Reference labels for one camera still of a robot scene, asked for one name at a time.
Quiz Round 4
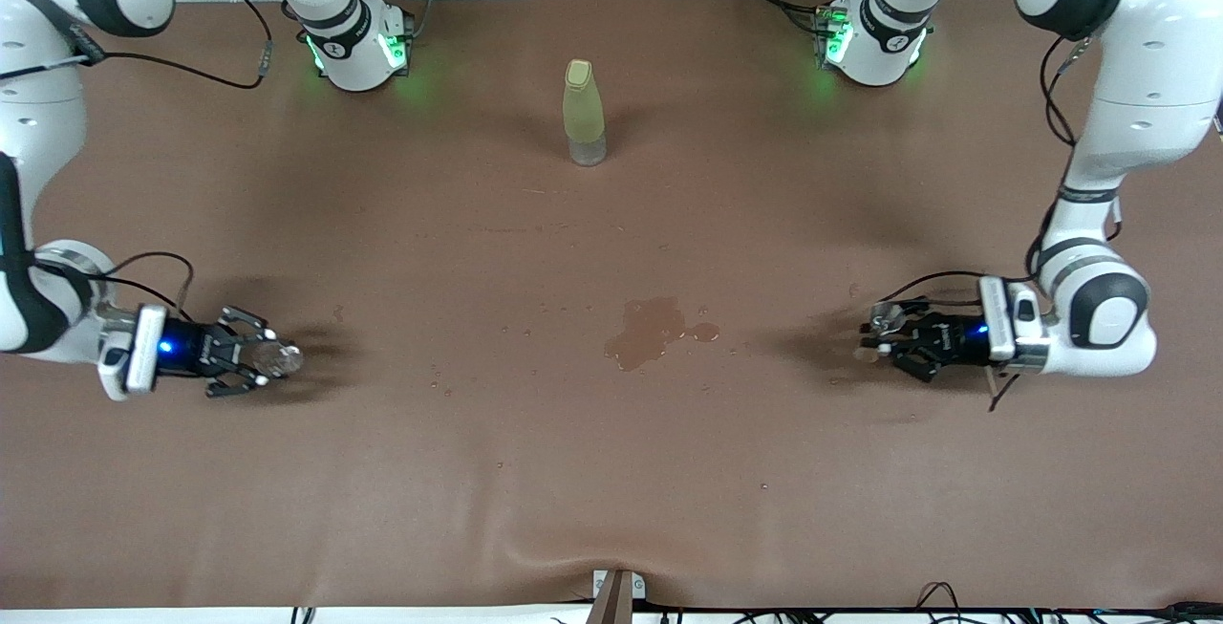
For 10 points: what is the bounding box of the small metal measuring cup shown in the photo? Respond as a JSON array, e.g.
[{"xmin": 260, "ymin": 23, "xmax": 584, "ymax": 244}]
[{"xmin": 853, "ymin": 302, "xmax": 909, "ymax": 363}]

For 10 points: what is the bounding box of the clear glass shaker cup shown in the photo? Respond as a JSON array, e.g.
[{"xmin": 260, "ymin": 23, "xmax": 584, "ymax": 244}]
[{"xmin": 244, "ymin": 339, "xmax": 305, "ymax": 378}]

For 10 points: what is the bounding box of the spilled liquid puddle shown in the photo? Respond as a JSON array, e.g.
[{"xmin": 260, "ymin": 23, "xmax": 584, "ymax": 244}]
[{"xmin": 604, "ymin": 296, "xmax": 723, "ymax": 373}]

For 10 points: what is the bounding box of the brown table cover mat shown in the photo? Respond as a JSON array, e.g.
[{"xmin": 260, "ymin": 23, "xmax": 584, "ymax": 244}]
[{"xmin": 0, "ymin": 0, "xmax": 1223, "ymax": 611}]

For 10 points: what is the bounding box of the yellow-green frosted bottle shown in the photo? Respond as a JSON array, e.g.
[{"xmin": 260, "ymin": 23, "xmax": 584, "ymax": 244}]
[{"xmin": 562, "ymin": 58, "xmax": 609, "ymax": 168}]

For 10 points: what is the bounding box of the black camera cable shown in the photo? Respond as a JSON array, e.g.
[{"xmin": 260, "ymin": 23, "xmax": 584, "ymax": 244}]
[
  {"xmin": 0, "ymin": 0, "xmax": 274, "ymax": 321},
  {"xmin": 879, "ymin": 36, "xmax": 1119, "ymax": 413}
]

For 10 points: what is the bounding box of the black cable loop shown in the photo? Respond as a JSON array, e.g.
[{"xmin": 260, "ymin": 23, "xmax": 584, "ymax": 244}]
[{"xmin": 915, "ymin": 582, "xmax": 964, "ymax": 623}]

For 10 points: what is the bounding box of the grey metal clamp bracket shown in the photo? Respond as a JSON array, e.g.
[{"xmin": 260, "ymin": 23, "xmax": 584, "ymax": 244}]
[{"xmin": 590, "ymin": 569, "xmax": 647, "ymax": 624}]

